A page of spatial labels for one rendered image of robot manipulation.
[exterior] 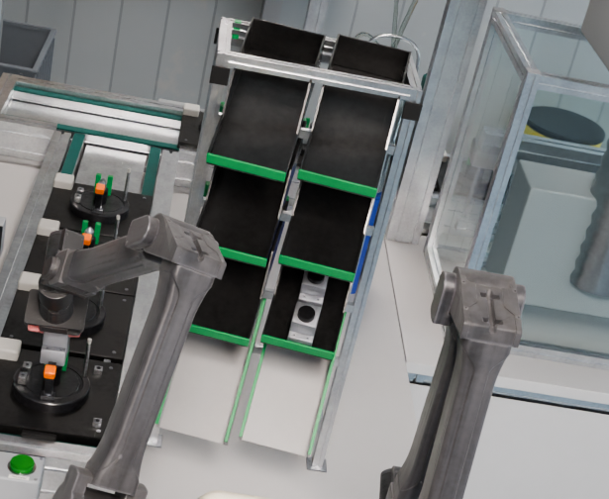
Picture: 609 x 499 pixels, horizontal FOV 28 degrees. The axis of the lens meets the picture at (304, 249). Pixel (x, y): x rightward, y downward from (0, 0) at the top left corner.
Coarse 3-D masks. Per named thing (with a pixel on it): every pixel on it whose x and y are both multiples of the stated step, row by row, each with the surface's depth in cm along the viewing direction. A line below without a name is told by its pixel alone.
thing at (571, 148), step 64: (512, 64) 281; (576, 64) 309; (576, 128) 270; (448, 192) 323; (512, 192) 277; (576, 192) 278; (448, 256) 311; (512, 256) 285; (576, 256) 286; (576, 320) 294
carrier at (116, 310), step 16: (32, 272) 259; (32, 288) 256; (16, 304) 251; (96, 304) 254; (112, 304) 259; (128, 304) 260; (16, 320) 246; (96, 320) 249; (112, 320) 253; (128, 320) 255; (16, 336) 241; (32, 336) 243; (80, 336) 246; (96, 336) 247; (112, 336) 248; (80, 352) 241; (96, 352) 242; (112, 352) 243
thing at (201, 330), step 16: (272, 256) 220; (224, 272) 223; (240, 272) 224; (256, 272) 224; (224, 288) 221; (240, 288) 222; (256, 288) 222; (208, 304) 219; (224, 304) 219; (240, 304) 220; (256, 304) 220; (208, 320) 217; (224, 320) 217; (240, 320) 218; (208, 336) 214; (224, 336) 213; (240, 336) 216
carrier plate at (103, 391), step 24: (0, 360) 233; (24, 360) 235; (72, 360) 238; (96, 360) 240; (0, 384) 227; (96, 384) 233; (0, 408) 221; (24, 408) 222; (96, 408) 227; (0, 432) 218; (48, 432) 218; (72, 432) 219; (96, 432) 221
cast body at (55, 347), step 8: (48, 336) 220; (56, 336) 220; (64, 336) 221; (48, 344) 221; (56, 344) 221; (64, 344) 221; (48, 352) 220; (56, 352) 221; (64, 352) 221; (40, 360) 221; (48, 360) 221; (56, 360) 221; (64, 360) 221
